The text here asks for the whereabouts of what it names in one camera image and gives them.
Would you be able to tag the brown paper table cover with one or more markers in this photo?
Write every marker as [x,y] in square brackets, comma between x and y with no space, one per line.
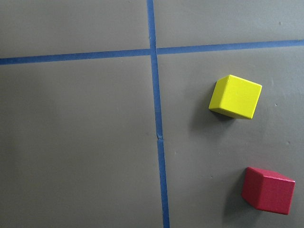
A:
[105,120]

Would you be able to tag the yellow wooden block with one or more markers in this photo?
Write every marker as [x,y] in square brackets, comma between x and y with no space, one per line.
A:
[235,97]

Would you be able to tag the red wooden block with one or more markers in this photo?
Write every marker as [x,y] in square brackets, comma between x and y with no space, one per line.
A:
[268,190]

